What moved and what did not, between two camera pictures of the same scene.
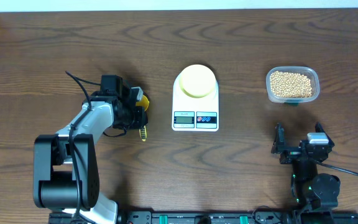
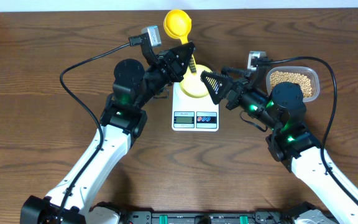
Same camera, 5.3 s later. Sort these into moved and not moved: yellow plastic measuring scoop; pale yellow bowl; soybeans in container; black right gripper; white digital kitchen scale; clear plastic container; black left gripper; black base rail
Moved: yellow plastic measuring scoop; black left gripper; black right gripper
Not moved: soybeans in container; white digital kitchen scale; pale yellow bowl; black base rail; clear plastic container
